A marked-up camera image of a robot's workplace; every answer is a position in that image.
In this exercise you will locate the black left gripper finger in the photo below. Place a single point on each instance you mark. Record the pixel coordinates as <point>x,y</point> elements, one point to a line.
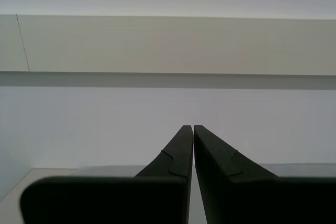
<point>262,200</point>
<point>105,200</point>

